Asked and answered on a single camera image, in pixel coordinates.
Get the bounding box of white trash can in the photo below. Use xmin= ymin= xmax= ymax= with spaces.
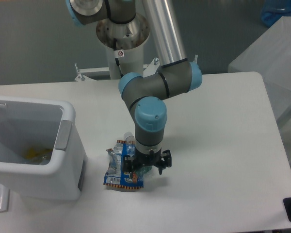
xmin=0 ymin=96 xmax=87 ymax=200

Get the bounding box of crushed clear plastic bottle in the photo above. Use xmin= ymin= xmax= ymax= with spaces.
xmin=124 ymin=132 xmax=154 ymax=182

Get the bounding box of white covered side table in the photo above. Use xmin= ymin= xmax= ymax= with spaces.
xmin=228 ymin=17 xmax=291 ymax=167

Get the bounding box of blue snack wrapper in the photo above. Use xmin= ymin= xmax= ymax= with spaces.
xmin=103 ymin=140 xmax=144 ymax=190

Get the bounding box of blue water jug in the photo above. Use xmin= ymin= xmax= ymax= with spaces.
xmin=260 ymin=0 xmax=291 ymax=28

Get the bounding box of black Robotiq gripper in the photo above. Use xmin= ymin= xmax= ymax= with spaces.
xmin=124 ymin=150 xmax=172 ymax=175

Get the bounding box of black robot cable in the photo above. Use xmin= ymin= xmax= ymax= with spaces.
xmin=113 ymin=38 xmax=125 ymax=80

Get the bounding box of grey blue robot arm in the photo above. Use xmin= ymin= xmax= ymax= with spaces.
xmin=66 ymin=0 xmax=202 ymax=173

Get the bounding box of yellow trash in bin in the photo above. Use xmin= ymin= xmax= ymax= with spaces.
xmin=23 ymin=148 xmax=53 ymax=160

